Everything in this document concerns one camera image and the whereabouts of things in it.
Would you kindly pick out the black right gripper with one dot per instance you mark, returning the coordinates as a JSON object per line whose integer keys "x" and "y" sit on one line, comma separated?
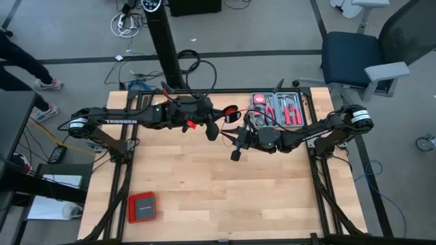
{"x": 248, "y": 139}

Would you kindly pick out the white paper sheet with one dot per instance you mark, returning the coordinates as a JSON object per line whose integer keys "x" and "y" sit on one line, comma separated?
{"x": 51, "y": 207}

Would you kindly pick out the small white floor plug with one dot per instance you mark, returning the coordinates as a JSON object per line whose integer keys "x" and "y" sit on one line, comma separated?
{"x": 119, "y": 58}

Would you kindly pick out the white chair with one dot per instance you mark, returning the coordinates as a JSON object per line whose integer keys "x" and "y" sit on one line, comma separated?
{"x": 364, "y": 5}

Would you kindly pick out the small red clip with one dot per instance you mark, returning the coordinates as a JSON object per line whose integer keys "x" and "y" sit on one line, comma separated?
{"x": 191, "y": 125}

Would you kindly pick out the grey hammer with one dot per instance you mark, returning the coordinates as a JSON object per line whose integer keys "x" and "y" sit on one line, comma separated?
{"x": 282, "y": 98}

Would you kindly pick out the grey caster wheel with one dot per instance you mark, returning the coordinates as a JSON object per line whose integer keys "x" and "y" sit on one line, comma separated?
{"x": 425, "y": 143}

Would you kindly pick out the black tower fan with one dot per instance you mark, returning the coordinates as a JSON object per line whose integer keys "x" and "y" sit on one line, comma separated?
{"x": 165, "y": 44}

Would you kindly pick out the black desk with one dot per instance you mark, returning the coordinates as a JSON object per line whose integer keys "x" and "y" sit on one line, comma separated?
{"x": 15, "y": 129}

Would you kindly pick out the clear plastic cup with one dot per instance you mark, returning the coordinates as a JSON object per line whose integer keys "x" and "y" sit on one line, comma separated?
{"x": 71, "y": 211}

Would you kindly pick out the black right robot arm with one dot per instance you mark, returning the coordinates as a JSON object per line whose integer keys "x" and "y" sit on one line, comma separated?
{"x": 306, "y": 134}

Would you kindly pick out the person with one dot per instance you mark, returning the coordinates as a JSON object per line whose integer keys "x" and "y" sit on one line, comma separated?
{"x": 20, "y": 59}

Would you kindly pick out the red tape measure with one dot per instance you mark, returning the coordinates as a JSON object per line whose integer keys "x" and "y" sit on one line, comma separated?
{"x": 260, "y": 99}

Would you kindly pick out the red-rimmed black box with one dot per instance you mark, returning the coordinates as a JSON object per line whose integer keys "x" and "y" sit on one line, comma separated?
{"x": 141, "y": 207}

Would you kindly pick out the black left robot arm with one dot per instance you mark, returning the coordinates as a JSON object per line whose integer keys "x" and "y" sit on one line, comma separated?
{"x": 119, "y": 120}

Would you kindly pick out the black side stand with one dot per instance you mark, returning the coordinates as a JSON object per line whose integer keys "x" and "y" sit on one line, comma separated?
{"x": 51, "y": 183}

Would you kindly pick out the red utility knife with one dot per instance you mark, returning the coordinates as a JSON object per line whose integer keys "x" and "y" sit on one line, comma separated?
{"x": 258, "y": 110}

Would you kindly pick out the grey tool kit case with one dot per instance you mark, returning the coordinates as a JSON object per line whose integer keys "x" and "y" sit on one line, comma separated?
{"x": 274, "y": 98}

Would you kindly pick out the black pliers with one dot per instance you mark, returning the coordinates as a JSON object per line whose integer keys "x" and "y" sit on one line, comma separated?
{"x": 145, "y": 100}

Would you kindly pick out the black floor box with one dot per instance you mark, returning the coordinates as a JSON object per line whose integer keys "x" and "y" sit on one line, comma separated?
{"x": 194, "y": 7}

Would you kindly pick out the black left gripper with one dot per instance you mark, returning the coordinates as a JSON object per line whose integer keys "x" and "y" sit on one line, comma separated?
{"x": 202, "y": 112}

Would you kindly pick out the black power adapter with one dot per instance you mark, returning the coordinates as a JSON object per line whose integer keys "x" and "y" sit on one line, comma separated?
{"x": 57, "y": 154}

